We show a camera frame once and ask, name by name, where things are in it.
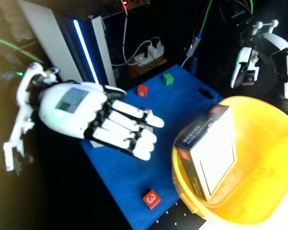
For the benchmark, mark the dark blue product box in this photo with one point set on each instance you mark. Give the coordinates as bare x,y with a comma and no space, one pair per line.
216,148

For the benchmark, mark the white power strip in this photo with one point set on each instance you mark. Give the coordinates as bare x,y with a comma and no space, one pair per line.
144,60

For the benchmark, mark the yellow plastic tub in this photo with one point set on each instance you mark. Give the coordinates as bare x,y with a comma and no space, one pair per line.
259,143

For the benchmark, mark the plain red block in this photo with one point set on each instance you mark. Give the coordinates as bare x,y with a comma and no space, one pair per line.
142,91

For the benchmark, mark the white tower with blue light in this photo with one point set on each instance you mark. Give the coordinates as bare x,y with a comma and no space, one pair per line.
50,36

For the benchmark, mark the blue mat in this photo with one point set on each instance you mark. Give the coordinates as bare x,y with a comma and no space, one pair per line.
124,172

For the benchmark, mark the green block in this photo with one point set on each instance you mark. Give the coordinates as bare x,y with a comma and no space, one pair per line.
168,79

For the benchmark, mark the white plug adapter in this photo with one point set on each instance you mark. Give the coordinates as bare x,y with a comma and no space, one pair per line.
158,49

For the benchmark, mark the red block with number three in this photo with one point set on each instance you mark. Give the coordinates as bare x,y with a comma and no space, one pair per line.
151,198

